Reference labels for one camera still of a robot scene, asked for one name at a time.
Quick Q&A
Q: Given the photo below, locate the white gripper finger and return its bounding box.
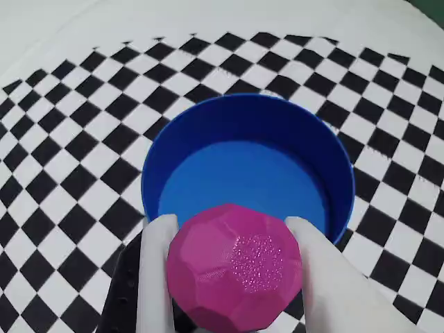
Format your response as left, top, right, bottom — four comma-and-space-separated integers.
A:
284, 216, 422, 333

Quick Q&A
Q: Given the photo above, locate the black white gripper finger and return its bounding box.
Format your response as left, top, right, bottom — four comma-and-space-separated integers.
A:
99, 214, 180, 333

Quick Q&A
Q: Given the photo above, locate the pink faceted ball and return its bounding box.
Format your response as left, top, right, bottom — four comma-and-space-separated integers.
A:
166, 203, 302, 330

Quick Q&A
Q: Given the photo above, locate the blue round box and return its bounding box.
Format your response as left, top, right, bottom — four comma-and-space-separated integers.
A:
141, 93, 357, 246

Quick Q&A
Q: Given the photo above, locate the black white checkered mat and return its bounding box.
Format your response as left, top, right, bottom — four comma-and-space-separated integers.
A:
0, 0, 444, 333

